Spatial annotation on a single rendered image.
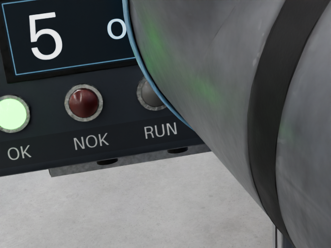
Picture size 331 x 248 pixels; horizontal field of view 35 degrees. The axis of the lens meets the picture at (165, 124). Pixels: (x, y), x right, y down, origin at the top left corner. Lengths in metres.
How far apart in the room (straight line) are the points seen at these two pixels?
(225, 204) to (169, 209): 0.22
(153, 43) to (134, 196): 2.05
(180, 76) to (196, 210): 1.93
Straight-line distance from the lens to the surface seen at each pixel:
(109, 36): 0.36
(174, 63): 0.17
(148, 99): 0.36
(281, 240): 0.55
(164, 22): 0.16
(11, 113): 0.36
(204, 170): 2.33
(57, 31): 0.36
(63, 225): 2.14
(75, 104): 0.36
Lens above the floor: 1.26
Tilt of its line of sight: 28 degrees down
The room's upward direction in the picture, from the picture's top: 6 degrees counter-clockwise
